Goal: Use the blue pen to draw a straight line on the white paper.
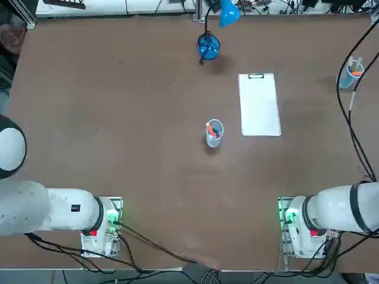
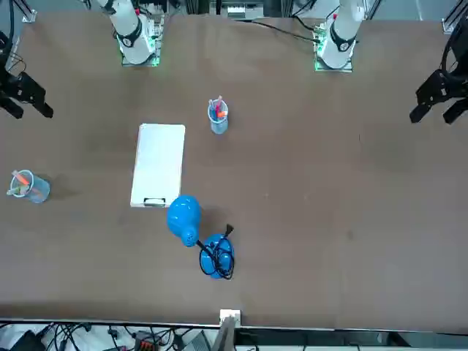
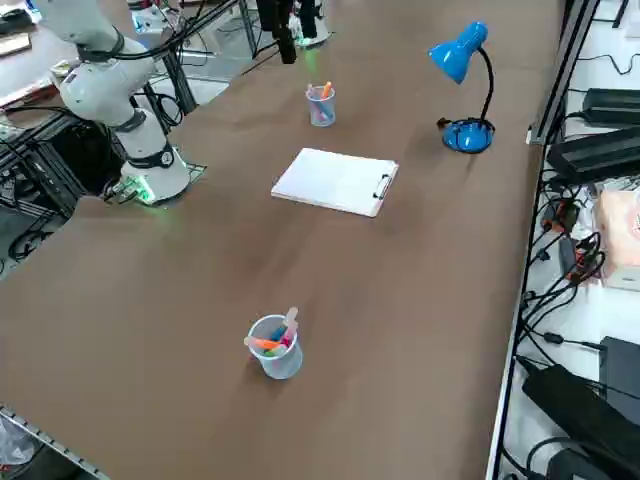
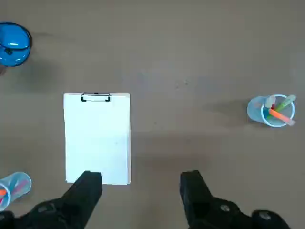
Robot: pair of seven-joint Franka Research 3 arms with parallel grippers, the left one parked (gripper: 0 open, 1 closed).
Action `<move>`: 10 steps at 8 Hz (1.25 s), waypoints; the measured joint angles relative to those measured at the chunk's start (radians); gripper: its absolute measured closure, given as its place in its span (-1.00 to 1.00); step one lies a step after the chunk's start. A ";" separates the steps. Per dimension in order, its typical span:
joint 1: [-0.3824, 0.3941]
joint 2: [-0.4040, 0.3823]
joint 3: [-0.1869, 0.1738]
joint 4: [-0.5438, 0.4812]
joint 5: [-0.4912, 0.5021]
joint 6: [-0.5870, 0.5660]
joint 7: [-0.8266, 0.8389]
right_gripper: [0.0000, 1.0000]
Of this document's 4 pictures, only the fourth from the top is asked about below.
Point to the black metal clipboard clip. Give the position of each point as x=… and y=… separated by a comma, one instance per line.
x=95, y=97

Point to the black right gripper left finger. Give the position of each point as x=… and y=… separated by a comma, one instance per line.
x=78, y=202

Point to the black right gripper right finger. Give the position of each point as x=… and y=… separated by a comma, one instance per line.
x=197, y=202

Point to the clear plastic cup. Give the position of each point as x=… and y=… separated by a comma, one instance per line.
x=20, y=183
x=255, y=109

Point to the white paper sheet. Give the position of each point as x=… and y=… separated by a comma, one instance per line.
x=95, y=138

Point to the orange highlighter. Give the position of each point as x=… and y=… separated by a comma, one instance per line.
x=280, y=116
x=2, y=192

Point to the green highlighter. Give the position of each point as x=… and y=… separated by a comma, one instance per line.
x=284, y=103

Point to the pink pen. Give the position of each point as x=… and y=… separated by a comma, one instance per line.
x=20, y=187

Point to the blue desk lamp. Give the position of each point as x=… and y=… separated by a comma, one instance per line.
x=13, y=45

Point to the white clipboard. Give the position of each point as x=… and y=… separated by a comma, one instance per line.
x=128, y=143

